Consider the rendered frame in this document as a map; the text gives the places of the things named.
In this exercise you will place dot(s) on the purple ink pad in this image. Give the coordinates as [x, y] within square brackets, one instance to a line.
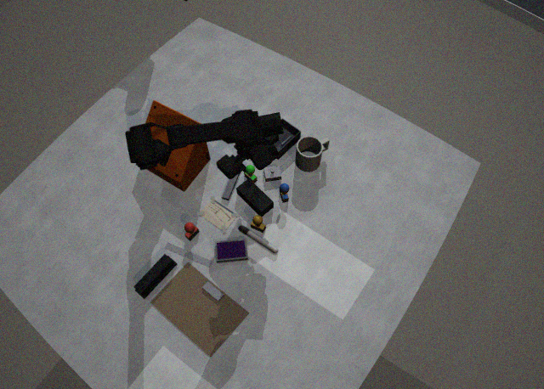
[231, 250]

